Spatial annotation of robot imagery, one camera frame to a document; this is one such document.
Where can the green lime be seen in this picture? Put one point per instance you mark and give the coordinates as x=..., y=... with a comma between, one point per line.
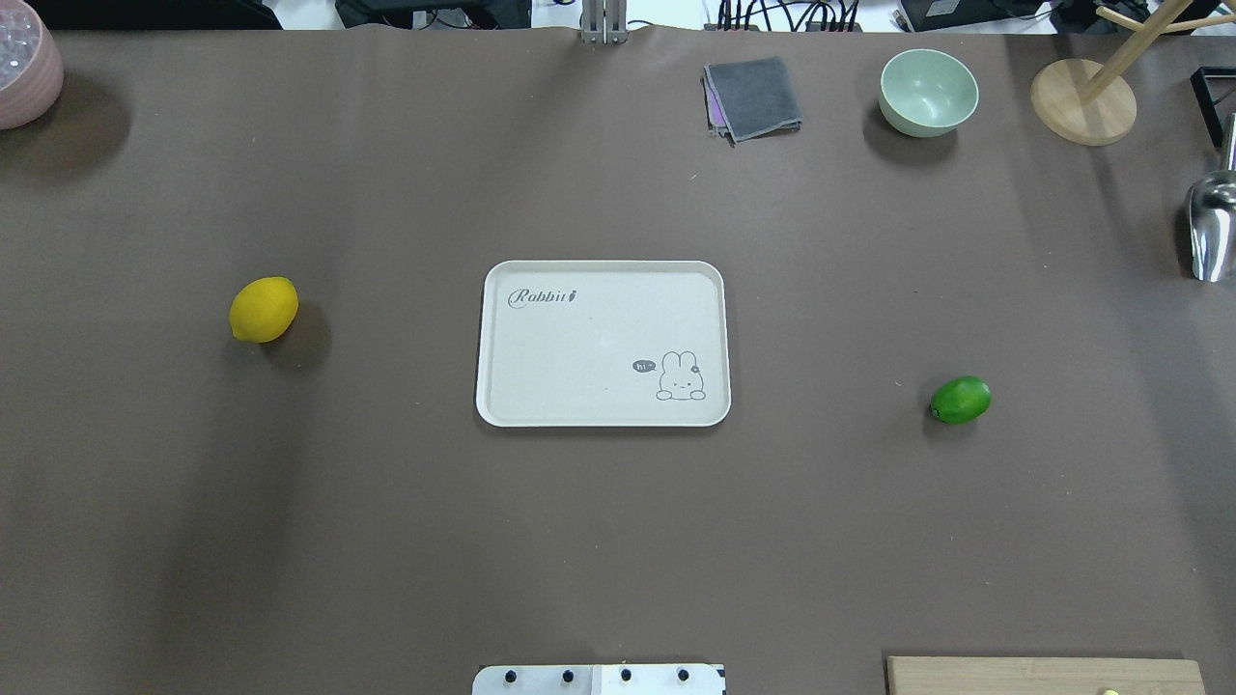
x=961, y=400

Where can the yellow lemon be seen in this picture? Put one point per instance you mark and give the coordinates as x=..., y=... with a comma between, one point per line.
x=263, y=310

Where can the white rabbit tray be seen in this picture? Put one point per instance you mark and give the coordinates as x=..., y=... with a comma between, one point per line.
x=603, y=343

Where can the purple folded cloth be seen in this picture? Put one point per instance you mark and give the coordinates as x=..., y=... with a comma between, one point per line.
x=716, y=119

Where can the grey folded cloth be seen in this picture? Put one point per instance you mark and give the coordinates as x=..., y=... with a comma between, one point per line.
x=756, y=97

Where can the mint green bowl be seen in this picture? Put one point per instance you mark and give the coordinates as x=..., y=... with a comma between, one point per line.
x=926, y=93

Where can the wooden cutting board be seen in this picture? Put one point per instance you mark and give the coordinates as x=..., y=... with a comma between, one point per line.
x=979, y=675

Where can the wooden mug tree stand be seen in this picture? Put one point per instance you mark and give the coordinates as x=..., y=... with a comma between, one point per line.
x=1090, y=104

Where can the metal scoop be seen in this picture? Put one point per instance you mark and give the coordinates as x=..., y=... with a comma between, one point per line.
x=1211, y=215

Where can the pink ribbed bowl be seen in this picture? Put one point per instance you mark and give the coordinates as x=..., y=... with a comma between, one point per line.
x=32, y=72

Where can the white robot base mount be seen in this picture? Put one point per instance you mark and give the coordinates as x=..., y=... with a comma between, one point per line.
x=620, y=678

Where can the black wire rack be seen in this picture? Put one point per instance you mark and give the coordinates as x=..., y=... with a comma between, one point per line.
x=1212, y=86

